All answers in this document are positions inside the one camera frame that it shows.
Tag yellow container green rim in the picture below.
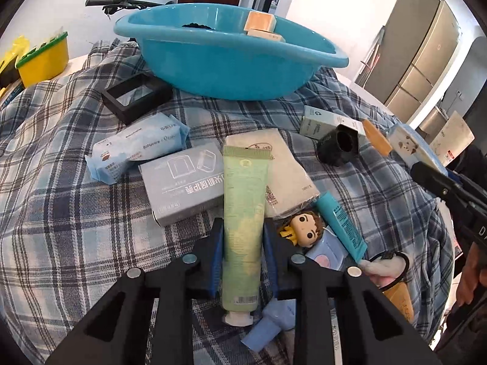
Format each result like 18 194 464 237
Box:
15 32 70 88

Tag beige tissue packet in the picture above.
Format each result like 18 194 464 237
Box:
224 128 318 219

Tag black cylinder cap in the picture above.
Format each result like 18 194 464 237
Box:
317 125 360 167

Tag pale green tube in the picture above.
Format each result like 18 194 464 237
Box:
221 145 274 325

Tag pale blue tube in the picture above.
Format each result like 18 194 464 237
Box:
243 298 297 352

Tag yellow plastic bag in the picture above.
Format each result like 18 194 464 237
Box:
0 36 31 84

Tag flat white box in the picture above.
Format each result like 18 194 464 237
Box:
247 28 285 42

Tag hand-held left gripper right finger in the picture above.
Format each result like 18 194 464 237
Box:
262 218 442 365

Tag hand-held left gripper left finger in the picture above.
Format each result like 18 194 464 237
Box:
46 218 225 365

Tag brown-haired doll figure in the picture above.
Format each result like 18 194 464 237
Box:
279 209 348 271

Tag beige floral cylinder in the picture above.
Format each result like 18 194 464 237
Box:
430 111 475 168

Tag white pink plush toy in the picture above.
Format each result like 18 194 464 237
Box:
361 251 411 290

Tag person's right hand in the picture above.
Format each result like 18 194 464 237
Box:
457 245 485 307

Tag black frame box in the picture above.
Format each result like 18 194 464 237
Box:
102 71 173 124

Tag teal tube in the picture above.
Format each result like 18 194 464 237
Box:
316 192 368 263

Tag black bicycle handlebar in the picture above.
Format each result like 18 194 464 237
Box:
86 0 173 12

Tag beige cardboard box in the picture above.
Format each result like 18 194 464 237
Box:
244 11 277 33

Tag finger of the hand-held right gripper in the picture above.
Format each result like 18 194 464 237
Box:
411 161 487 217

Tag gold refrigerator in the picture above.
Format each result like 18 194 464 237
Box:
354 0 461 122

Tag blue wet wipes packet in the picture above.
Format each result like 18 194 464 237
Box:
84 113 190 183

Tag grey poles with pink hook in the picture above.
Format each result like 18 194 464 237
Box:
358 26 386 80

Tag blue plastic basin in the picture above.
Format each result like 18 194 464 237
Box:
114 3 349 101

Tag black jacket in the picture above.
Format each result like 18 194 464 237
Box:
451 137 487 198

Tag orange soap box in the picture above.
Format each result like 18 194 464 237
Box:
361 119 392 156

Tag white teal carton box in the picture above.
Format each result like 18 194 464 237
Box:
300 106 366 141

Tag grey cardboard box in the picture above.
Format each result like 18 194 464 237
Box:
139 142 225 227

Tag blue plaid cloth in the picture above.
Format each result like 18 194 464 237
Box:
0 40 457 365

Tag blue tissue box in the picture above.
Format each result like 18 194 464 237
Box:
387 123 449 177

